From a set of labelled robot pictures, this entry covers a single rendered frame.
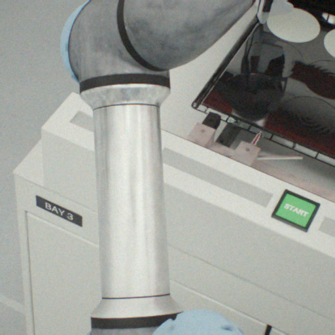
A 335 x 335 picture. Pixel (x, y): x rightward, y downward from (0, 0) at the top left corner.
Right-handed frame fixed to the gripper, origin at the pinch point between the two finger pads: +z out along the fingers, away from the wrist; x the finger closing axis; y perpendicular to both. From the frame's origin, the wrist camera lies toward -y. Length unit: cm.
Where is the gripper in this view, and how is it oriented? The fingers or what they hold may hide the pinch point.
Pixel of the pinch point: (259, 16)
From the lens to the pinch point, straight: 164.2
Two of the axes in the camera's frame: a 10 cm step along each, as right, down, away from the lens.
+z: -0.8, 6.6, 7.5
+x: -0.5, -7.5, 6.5
